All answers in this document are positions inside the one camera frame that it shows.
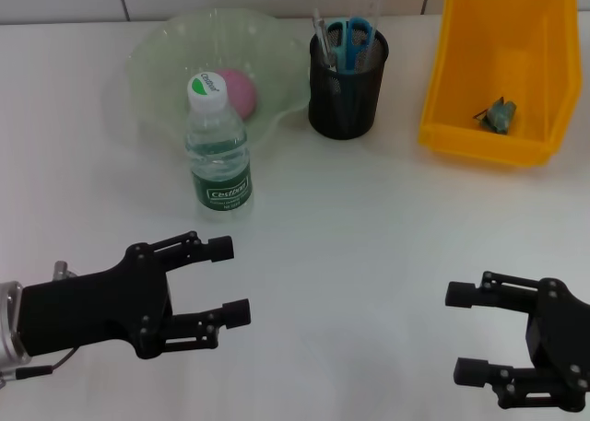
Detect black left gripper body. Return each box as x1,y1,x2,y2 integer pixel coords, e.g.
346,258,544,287
18,242,175,360

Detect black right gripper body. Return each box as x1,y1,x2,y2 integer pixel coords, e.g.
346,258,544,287
525,276,590,413

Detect clear water bottle green label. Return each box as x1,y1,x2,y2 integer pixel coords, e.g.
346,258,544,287
184,72,255,216

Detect pink peach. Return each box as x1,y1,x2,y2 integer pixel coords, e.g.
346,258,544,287
215,68,260,121

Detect green plastic wrapper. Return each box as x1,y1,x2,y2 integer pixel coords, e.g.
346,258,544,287
472,97,518,135

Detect clear grey ballpoint pen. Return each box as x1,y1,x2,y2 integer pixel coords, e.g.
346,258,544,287
312,7,341,75

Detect blue teal scissors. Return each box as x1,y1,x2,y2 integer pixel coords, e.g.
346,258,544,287
325,17,372,75

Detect transparent plastic ruler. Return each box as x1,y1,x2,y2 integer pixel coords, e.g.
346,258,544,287
362,0,385,49

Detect green glass fruit plate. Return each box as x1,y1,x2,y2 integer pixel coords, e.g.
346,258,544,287
124,6,314,146

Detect black mesh pen holder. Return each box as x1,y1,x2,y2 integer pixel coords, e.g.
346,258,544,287
307,24,391,141

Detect yellow plastic bin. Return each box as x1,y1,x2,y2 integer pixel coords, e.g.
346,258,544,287
417,0,584,169

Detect left gripper connector cable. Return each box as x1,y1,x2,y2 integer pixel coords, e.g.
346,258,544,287
13,345,78,380

